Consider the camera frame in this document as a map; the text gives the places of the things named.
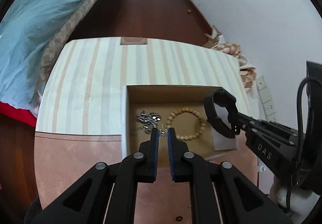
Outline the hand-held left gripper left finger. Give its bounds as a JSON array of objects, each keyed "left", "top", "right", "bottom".
[{"left": 30, "top": 128, "right": 159, "bottom": 224}]

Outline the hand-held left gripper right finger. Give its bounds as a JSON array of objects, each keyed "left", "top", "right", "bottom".
[{"left": 167, "top": 127, "right": 295, "bottom": 224}]

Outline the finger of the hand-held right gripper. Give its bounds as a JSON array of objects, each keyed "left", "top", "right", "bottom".
[
  {"left": 240, "top": 123, "right": 297, "bottom": 148},
  {"left": 236, "top": 112, "right": 298, "bottom": 138}
]

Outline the white cardboard box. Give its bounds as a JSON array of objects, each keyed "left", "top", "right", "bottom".
[{"left": 121, "top": 85, "right": 239, "bottom": 159}]

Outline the black bangle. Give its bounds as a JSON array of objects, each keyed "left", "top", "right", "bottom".
[{"left": 203, "top": 89, "right": 242, "bottom": 138}]

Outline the white plastic object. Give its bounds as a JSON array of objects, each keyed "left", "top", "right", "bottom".
[{"left": 270, "top": 176, "right": 319, "bottom": 211}]

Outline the checkered paper bag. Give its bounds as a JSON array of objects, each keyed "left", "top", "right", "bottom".
[{"left": 203, "top": 25, "right": 259, "bottom": 89}]

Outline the striped tablecloth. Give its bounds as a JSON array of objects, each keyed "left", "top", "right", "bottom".
[{"left": 34, "top": 37, "right": 260, "bottom": 224}]

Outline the brown cloth label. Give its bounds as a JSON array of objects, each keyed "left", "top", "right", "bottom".
[{"left": 120, "top": 37, "right": 148, "bottom": 46}]

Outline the checkered beige mattress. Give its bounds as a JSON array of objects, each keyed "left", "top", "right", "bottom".
[{"left": 37, "top": 0, "right": 129, "bottom": 95}]

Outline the red cloth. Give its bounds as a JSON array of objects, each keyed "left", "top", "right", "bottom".
[{"left": 0, "top": 102, "right": 38, "bottom": 128}]

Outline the blue blanket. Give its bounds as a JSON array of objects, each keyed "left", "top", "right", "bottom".
[{"left": 0, "top": 0, "right": 132, "bottom": 110}]

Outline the white wall socket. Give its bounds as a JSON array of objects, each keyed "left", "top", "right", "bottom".
[{"left": 256, "top": 75, "right": 276, "bottom": 121}]

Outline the silver chain bracelet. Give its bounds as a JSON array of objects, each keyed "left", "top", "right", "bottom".
[{"left": 129, "top": 111, "right": 163, "bottom": 138}]

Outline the wooden bead bracelet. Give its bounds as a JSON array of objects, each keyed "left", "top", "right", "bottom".
[{"left": 166, "top": 107, "right": 207, "bottom": 140}]

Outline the black cable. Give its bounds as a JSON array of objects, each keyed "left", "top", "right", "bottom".
[{"left": 285, "top": 76, "right": 318, "bottom": 211}]

